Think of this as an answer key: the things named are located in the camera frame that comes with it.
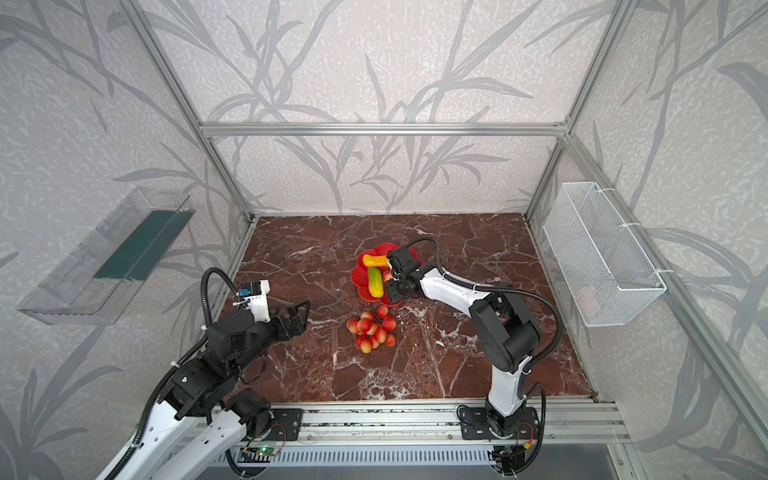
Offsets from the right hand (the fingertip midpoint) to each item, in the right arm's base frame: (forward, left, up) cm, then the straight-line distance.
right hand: (396, 280), depth 94 cm
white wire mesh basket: (-16, -45, +29) cm, 56 cm away
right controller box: (-46, -27, -7) cm, 54 cm away
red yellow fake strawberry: (+3, +3, -2) cm, 5 cm away
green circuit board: (-44, +31, -5) cm, 54 cm away
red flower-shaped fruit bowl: (+4, +12, -4) cm, 13 cm away
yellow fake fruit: (+9, +7, -2) cm, 12 cm away
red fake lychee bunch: (-16, +6, -1) cm, 17 cm away
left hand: (-15, +22, +17) cm, 32 cm away
